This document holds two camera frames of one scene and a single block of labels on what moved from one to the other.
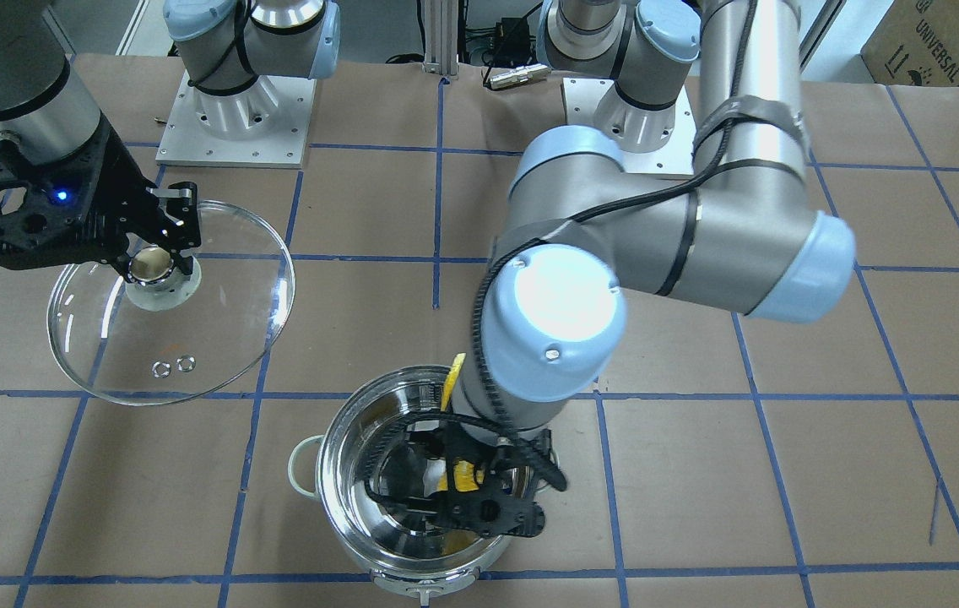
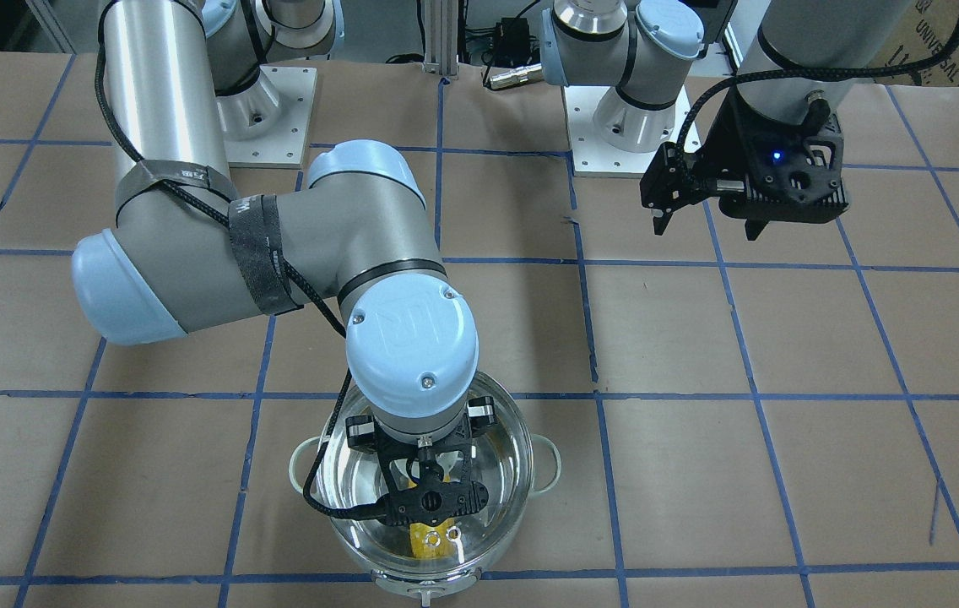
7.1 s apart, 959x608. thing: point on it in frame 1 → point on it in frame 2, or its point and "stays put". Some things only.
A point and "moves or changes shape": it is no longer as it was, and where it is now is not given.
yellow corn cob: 464,479 moves or changes shape
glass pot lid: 185,338 → 503,458
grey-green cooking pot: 406,556 stays put
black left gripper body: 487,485 → 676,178
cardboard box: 935,43 stays put
